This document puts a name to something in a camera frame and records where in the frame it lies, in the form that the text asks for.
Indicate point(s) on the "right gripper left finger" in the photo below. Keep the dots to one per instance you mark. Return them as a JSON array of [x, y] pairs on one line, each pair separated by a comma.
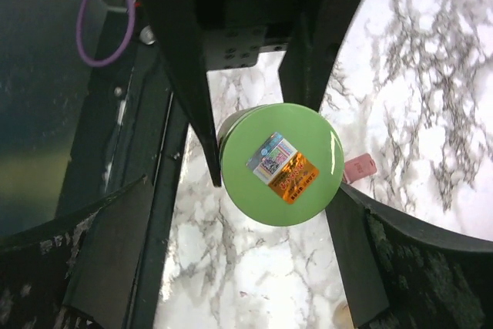
[[76, 271]]

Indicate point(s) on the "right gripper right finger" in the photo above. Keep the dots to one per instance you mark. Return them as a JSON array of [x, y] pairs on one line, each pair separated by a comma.
[[401, 272]]

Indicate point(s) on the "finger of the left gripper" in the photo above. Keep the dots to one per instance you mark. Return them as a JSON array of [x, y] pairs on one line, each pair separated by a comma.
[[177, 31], [317, 36]]

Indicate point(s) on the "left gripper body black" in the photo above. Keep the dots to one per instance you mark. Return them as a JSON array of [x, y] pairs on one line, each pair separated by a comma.
[[226, 34]]

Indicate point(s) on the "green pill bottle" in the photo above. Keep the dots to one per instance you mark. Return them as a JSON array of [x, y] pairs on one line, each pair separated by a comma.
[[281, 163]]

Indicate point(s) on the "clear pill bottle orange label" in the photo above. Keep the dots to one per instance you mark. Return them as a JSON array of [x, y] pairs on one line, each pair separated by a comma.
[[342, 317]]

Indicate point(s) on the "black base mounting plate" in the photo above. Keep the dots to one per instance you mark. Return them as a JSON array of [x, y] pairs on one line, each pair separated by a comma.
[[130, 125]]

